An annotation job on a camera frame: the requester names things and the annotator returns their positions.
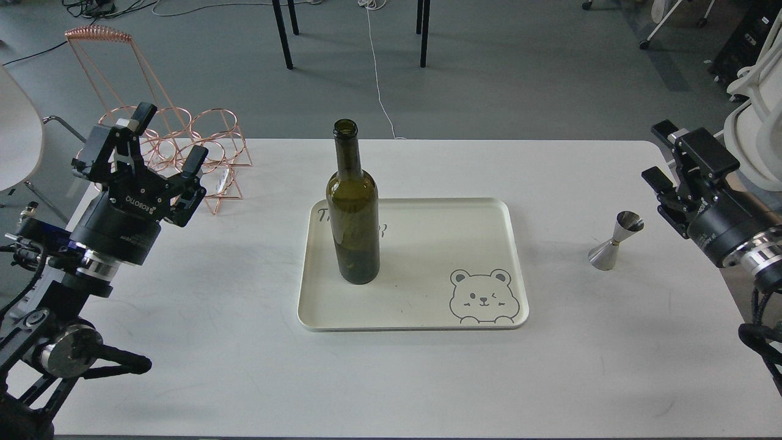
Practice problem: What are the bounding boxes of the rolling chair base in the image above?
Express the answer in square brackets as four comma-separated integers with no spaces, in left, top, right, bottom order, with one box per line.
[567,1,720,53]

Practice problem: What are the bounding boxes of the black table legs left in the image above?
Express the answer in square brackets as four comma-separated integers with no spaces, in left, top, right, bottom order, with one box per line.
[271,0,300,70]

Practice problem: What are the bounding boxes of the copper wire bottle rack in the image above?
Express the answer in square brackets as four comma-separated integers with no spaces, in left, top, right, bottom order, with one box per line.
[65,26,254,215]

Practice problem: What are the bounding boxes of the white floor cable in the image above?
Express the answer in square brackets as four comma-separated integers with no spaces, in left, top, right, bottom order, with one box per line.
[357,0,407,140]

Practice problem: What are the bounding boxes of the black equipment case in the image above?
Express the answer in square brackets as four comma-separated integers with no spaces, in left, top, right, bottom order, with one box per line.
[707,1,781,85]

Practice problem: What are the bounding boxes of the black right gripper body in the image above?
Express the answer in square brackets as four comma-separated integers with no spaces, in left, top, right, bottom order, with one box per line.
[686,189,781,268]

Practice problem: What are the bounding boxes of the black floor cables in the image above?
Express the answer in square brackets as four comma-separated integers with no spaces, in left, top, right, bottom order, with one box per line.
[0,0,159,65]

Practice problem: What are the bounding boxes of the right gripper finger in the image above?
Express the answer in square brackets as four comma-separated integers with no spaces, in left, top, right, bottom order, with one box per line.
[651,120,740,199]
[641,167,703,240]

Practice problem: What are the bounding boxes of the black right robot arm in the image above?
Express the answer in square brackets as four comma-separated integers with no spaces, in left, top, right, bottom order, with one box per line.
[641,120,781,386]

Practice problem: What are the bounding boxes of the black table legs right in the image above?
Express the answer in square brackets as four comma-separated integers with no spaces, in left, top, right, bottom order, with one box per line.
[415,0,431,68]

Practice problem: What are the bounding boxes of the black table legs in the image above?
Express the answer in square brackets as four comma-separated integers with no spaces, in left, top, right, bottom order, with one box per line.
[271,0,300,70]
[415,0,431,68]

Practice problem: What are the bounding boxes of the cream bear serving tray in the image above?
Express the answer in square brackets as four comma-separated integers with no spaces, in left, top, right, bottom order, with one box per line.
[297,197,530,331]

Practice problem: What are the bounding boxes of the steel double jigger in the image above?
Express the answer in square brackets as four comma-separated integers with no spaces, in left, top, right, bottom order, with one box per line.
[588,211,645,271]

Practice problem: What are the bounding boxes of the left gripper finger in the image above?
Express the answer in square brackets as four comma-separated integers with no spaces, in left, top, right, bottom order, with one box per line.
[71,102,158,193]
[160,145,208,227]

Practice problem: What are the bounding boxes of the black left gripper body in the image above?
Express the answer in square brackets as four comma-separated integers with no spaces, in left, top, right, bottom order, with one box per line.
[70,177,174,265]

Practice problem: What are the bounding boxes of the dark green wine bottle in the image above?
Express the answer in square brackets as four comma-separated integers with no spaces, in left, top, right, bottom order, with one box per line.
[325,118,380,285]

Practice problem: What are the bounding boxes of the white office chair right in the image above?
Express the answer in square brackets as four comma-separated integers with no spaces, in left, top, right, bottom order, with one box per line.
[722,16,781,213]

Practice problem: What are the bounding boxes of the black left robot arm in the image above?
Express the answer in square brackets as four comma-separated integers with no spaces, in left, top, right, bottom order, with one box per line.
[1,103,208,439]

